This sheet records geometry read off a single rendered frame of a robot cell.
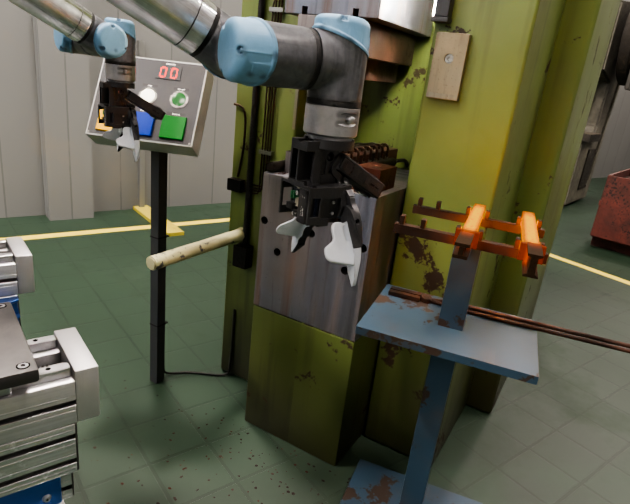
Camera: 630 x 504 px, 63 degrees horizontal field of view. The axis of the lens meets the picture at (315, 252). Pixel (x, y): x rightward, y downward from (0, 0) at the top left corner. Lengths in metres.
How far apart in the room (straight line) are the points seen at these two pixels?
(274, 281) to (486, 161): 0.73
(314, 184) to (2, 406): 0.52
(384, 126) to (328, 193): 1.28
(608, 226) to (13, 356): 4.87
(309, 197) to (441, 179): 0.90
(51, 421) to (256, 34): 0.61
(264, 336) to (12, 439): 1.03
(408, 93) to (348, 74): 1.25
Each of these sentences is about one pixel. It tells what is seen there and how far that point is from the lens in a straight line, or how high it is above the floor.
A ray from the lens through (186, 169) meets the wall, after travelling 4.54.
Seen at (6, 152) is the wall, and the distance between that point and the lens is 4.16.
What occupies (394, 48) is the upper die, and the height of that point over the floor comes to 1.31.
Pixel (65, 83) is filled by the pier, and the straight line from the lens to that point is 4.01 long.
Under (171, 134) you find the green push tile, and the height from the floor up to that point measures 0.99.
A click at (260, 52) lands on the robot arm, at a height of 1.23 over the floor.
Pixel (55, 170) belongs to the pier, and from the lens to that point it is 4.07.
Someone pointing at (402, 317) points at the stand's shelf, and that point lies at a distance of 1.29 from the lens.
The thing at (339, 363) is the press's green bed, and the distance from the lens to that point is 1.62.
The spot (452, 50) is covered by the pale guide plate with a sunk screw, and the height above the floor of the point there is 1.31.
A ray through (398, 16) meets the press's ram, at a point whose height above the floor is 1.39.
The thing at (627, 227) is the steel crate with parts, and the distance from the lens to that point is 5.18.
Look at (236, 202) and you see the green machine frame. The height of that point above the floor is 0.73.
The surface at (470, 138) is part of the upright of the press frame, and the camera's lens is 1.52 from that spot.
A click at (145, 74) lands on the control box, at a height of 1.15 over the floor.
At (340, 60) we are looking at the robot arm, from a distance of 0.68.
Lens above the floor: 1.22
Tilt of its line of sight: 19 degrees down
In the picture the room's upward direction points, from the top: 7 degrees clockwise
